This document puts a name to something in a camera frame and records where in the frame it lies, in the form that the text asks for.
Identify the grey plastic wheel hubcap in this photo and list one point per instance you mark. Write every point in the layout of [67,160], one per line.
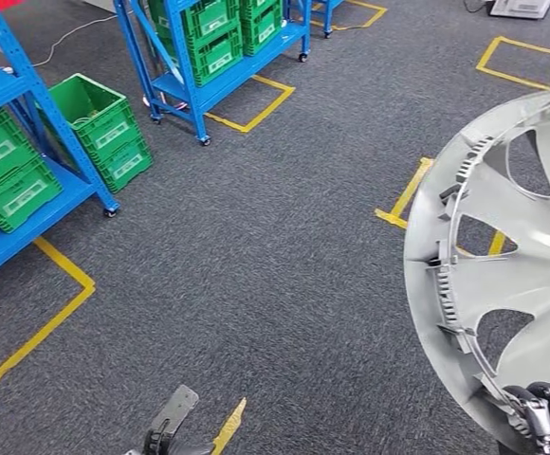
[540,282]

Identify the white flat device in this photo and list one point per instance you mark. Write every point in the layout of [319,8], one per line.
[521,7]

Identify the green plastic crate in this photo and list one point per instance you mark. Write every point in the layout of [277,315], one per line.
[90,119]
[256,25]
[217,44]
[14,182]

